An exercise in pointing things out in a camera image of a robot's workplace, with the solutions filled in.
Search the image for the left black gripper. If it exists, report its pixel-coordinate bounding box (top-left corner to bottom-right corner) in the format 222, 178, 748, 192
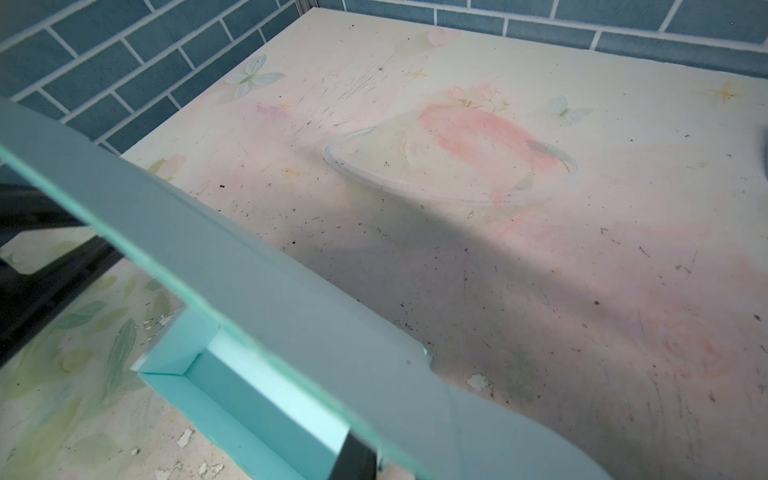
1, 166, 123, 364

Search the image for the light blue paper box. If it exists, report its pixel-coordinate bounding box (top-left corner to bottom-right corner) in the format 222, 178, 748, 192
1, 101, 605, 479

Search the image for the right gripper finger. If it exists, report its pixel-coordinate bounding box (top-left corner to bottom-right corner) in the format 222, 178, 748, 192
328, 433, 378, 480

